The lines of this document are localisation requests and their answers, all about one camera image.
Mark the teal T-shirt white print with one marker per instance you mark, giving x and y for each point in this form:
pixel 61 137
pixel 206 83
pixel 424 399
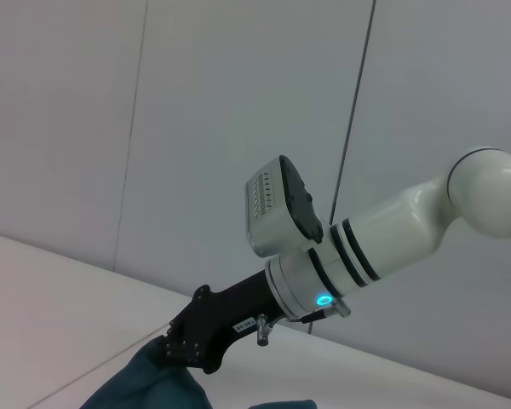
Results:
pixel 153 379

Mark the short silver connector plug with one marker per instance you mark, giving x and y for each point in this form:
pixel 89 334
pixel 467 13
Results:
pixel 264 330

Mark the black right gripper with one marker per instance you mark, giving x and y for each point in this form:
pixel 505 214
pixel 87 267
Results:
pixel 221 319

